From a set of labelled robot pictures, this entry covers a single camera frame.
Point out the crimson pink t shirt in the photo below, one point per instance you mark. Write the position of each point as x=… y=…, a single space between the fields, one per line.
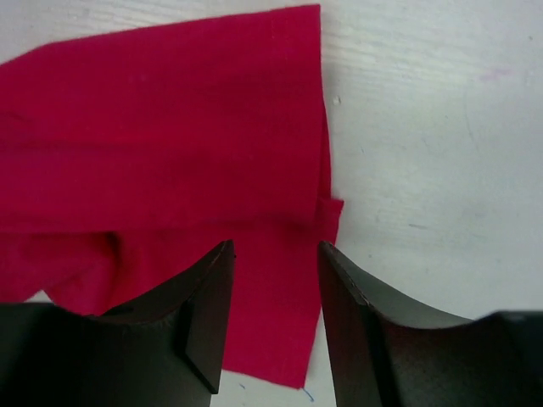
x=126 y=156

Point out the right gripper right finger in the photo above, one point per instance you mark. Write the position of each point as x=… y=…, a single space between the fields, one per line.
x=388 y=349

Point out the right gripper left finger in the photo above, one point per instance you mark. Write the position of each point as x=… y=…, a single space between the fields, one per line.
x=163 y=348

